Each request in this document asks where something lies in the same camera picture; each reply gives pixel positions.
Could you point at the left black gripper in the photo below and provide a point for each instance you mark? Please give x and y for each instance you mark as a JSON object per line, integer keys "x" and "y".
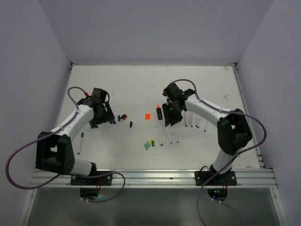
{"x": 108, "y": 116}

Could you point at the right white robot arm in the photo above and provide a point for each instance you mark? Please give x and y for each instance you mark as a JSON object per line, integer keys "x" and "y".
{"x": 233, "y": 131}

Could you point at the teal capped pen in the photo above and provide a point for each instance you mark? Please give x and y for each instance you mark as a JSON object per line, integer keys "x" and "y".
{"x": 175, "y": 135}

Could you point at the black orange highlighter body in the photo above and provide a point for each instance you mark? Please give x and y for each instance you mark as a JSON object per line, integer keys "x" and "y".
{"x": 159, "y": 112}

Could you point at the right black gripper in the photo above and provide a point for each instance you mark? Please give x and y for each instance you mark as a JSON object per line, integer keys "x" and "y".
{"x": 169, "y": 118}

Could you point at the yellow marker pen body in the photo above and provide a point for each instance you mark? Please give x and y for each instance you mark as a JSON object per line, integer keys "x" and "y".
{"x": 163, "y": 134}

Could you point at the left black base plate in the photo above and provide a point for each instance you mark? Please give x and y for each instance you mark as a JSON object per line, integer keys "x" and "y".
{"x": 99, "y": 178}

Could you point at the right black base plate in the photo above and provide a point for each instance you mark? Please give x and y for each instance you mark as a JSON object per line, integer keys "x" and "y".
{"x": 204, "y": 177}

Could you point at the aluminium mounting rail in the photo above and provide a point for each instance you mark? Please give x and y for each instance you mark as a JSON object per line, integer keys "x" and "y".
{"x": 246, "y": 178}

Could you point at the red pen cap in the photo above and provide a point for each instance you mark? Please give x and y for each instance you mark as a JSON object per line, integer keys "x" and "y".
{"x": 123, "y": 117}

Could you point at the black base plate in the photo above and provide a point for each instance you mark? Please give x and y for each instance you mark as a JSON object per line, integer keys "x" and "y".
{"x": 204, "y": 177}
{"x": 99, "y": 178}

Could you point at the light blue capped pen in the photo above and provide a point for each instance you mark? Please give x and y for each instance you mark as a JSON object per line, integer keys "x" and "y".
{"x": 169, "y": 135}

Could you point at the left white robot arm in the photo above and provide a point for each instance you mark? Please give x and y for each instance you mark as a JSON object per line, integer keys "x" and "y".
{"x": 54, "y": 149}

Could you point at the green marker pen body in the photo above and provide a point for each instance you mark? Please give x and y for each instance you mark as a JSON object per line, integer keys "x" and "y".
{"x": 159, "y": 137}

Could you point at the orange highlighter cap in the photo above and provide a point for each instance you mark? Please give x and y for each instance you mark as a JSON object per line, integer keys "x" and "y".
{"x": 147, "y": 116}

